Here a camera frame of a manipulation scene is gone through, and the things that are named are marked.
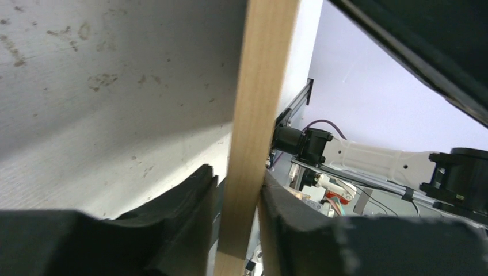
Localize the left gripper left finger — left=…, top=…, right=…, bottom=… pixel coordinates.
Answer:
left=1, top=164, right=218, bottom=275

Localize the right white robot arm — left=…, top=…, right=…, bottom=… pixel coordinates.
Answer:
left=271, top=1, right=487, bottom=226

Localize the aluminium table edge rail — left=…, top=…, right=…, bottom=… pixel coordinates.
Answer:
left=275, top=78, right=314, bottom=128

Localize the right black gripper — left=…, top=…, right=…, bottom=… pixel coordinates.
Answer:
left=333, top=1, right=487, bottom=125

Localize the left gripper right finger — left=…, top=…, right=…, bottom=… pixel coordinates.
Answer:
left=260, top=174, right=487, bottom=275

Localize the wooden picture frame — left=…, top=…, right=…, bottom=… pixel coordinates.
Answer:
left=214, top=1, right=300, bottom=275

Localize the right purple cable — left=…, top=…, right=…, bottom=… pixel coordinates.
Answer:
left=303, top=119, right=348, bottom=141

